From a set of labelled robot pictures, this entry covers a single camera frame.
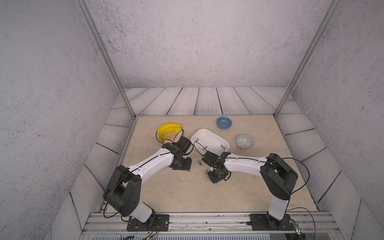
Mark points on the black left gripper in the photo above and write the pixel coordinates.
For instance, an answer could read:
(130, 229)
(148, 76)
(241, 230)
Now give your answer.
(187, 167)

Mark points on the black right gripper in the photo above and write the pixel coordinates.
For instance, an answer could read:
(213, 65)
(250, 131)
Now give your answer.
(214, 180)

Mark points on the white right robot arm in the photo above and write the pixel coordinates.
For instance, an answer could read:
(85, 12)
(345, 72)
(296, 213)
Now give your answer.
(279, 177)

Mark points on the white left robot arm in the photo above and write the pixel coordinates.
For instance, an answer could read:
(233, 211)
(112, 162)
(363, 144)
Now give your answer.
(123, 191)

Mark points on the white plastic storage box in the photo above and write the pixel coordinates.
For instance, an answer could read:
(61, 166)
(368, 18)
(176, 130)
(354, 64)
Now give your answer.
(205, 140)

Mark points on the sunburst patterned plate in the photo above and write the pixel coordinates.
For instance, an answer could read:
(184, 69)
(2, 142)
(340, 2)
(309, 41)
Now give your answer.
(172, 137)

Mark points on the yellow banana bunch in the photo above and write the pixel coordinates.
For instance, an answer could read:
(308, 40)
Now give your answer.
(168, 130)

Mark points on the blue ceramic bowl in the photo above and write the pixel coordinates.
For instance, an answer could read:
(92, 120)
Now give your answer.
(224, 123)

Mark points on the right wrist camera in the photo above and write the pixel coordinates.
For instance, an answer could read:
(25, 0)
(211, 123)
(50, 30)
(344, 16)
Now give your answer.
(210, 158)

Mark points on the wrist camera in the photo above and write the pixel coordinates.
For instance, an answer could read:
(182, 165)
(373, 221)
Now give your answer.
(184, 144)
(210, 158)

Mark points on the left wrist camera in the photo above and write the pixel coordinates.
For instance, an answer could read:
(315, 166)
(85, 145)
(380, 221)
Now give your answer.
(184, 144)

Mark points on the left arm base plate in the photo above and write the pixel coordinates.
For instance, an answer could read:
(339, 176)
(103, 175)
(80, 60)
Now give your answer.
(156, 223)

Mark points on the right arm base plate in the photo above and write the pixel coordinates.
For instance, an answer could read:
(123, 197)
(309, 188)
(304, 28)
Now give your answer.
(265, 222)

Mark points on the aluminium front rail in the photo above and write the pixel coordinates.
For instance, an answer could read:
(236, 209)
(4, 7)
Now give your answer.
(221, 223)

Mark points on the aluminium frame post left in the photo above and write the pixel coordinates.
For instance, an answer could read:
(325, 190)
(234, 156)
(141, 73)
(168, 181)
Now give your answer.
(87, 17)

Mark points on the aluminium frame post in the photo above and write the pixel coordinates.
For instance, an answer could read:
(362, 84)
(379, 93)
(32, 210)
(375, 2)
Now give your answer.
(87, 17)
(320, 32)

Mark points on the aluminium frame post right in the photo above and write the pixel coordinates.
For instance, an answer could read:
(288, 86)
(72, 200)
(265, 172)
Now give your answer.
(320, 32)

